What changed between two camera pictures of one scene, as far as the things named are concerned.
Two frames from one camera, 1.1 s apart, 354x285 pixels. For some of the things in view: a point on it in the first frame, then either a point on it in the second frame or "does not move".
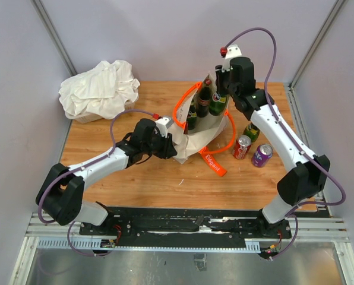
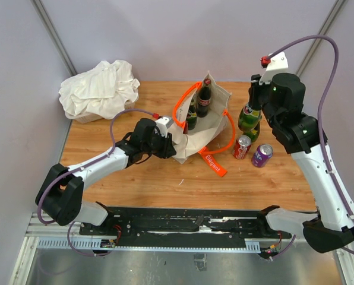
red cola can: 242,147 does not move
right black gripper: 220,75 to 255,89
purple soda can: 262,155 does not move
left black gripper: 168,149 does not move
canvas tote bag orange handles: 215,133 does not move
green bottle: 217,104 to 249,118
